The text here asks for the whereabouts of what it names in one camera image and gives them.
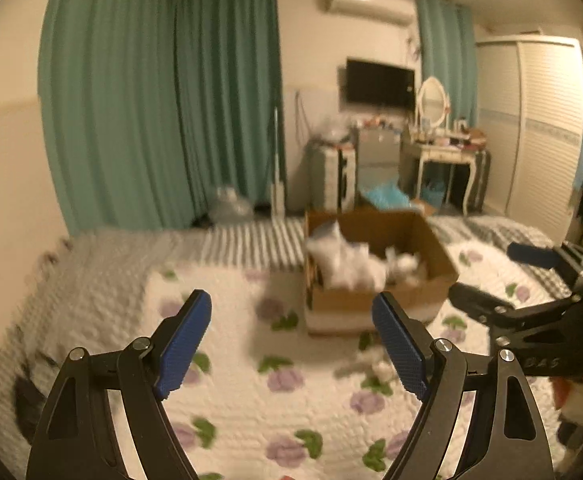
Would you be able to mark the teal curtain left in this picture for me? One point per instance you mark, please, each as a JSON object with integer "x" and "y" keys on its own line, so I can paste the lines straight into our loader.
{"x": 149, "y": 106}

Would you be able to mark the white oval vanity mirror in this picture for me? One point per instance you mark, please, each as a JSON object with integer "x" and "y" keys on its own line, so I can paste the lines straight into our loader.
{"x": 432, "y": 104}

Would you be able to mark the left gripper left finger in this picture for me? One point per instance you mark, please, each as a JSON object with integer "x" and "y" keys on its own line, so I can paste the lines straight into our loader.
{"x": 76, "y": 437}

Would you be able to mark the black wall television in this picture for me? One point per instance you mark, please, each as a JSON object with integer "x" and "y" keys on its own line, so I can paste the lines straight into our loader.
{"x": 379, "y": 84}

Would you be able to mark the white dressing table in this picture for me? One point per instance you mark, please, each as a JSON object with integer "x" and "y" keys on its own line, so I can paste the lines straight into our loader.
{"x": 465, "y": 171}

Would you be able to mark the white wall air conditioner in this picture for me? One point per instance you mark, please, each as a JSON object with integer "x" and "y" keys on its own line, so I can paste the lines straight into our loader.
{"x": 399, "y": 12}

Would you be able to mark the black charger with cable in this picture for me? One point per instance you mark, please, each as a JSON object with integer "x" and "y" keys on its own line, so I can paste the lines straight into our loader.
{"x": 28, "y": 398}

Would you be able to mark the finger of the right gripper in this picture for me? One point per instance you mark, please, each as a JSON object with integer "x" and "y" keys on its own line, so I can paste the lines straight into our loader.
{"x": 481, "y": 306}
{"x": 541, "y": 257}

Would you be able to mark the white suitcase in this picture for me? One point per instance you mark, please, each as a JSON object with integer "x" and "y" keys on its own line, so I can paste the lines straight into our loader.
{"x": 333, "y": 169}

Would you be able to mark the floral quilted white blanket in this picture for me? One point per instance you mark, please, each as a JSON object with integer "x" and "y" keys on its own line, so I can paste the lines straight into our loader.
{"x": 263, "y": 399}

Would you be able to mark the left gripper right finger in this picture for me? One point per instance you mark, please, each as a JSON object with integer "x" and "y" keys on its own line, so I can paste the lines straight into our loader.
{"x": 505, "y": 437}

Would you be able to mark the teal curtain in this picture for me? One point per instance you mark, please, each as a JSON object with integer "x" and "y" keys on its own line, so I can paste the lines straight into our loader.
{"x": 149, "y": 106}
{"x": 449, "y": 53}

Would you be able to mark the blue plastic bag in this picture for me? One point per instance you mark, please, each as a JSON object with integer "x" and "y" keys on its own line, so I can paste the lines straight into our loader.
{"x": 387, "y": 196}

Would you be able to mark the cream lace garment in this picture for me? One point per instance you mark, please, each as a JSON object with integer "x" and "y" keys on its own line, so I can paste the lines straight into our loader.
{"x": 405, "y": 268}

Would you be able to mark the teal curtain right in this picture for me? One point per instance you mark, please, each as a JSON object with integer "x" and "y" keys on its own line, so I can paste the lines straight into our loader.
{"x": 449, "y": 53}

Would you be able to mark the white sock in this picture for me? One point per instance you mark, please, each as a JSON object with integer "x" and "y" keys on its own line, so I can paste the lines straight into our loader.
{"x": 342, "y": 264}

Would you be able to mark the clear water jug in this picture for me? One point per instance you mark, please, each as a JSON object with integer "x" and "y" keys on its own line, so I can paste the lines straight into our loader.
{"x": 230, "y": 207}

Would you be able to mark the open cardboard box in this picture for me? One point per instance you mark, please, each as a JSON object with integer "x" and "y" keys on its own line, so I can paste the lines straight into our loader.
{"x": 339, "y": 312}

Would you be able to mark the grey checked bed sheet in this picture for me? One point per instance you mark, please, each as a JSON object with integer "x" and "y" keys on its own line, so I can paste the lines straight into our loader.
{"x": 91, "y": 296}

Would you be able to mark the grey small fridge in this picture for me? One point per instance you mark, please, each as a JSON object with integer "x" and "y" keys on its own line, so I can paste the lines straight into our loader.
{"x": 378, "y": 158}

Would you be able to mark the white louvred wardrobe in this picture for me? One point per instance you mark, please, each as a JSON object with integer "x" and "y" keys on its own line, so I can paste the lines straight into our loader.
{"x": 530, "y": 107}

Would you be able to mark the blue laundry basket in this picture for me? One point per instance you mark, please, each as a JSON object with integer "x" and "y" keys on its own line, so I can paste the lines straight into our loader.
{"x": 433, "y": 192}

